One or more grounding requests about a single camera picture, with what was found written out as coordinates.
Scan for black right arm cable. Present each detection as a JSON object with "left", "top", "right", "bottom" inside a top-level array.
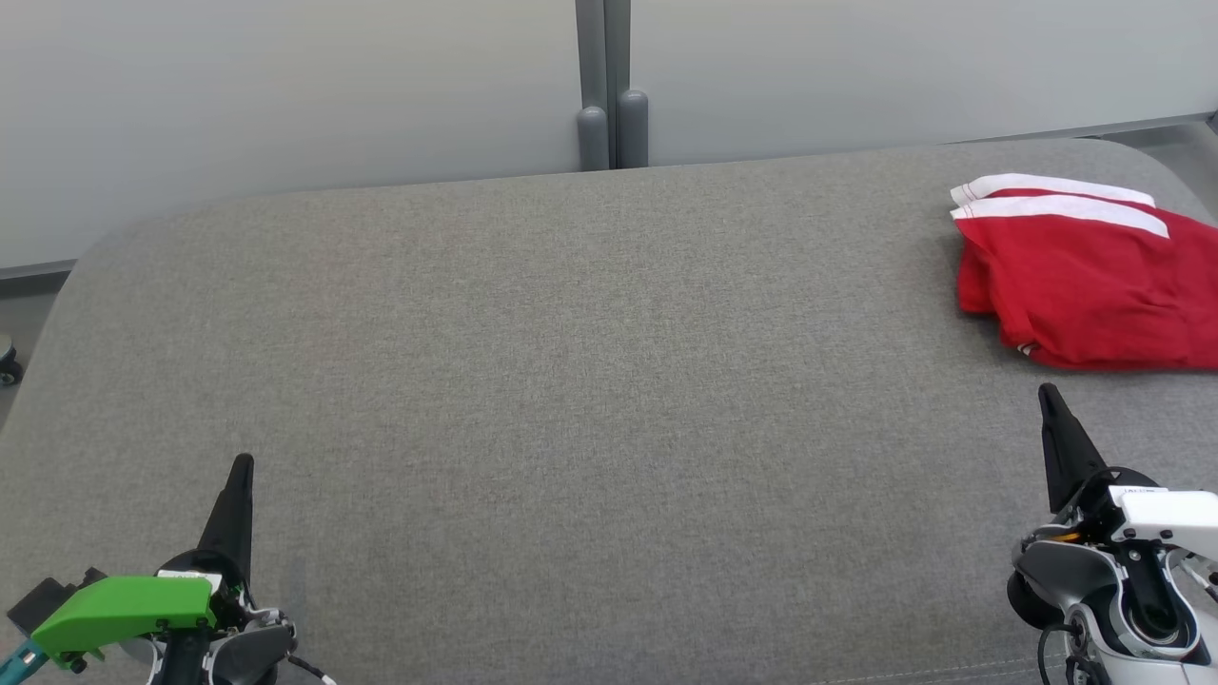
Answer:
[{"left": 1035, "top": 618, "right": 1090, "bottom": 685}]

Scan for red shorts with white stripe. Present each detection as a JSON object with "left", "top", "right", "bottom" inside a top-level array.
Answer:
[{"left": 950, "top": 173, "right": 1218, "bottom": 329}]

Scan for grey panel base strip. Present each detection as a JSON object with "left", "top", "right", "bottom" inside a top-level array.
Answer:
[
  {"left": 0, "top": 259, "right": 79, "bottom": 284},
  {"left": 952, "top": 112, "right": 1218, "bottom": 146}
]

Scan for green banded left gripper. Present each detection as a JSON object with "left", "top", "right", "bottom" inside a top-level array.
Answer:
[{"left": 29, "top": 454, "right": 258, "bottom": 669}]

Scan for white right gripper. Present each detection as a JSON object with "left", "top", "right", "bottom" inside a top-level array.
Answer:
[{"left": 1023, "top": 383, "right": 1218, "bottom": 551}]

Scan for grey partition post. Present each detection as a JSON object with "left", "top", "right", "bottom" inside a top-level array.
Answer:
[
  {"left": 574, "top": 0, "right": 611, "bottom": 173},
  {"left": 605, "top": 0, "right": 651, "bottom": 170}
]

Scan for grey fabric sofa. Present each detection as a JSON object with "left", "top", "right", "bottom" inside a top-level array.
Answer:
[{"left": 0, "top": 138, "right": 1218, "bottom": 685}]

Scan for teal camera cable connector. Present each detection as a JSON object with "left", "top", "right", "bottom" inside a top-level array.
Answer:
[{"left": 0, "top": 636, "right": 49, "bottom": 685}]

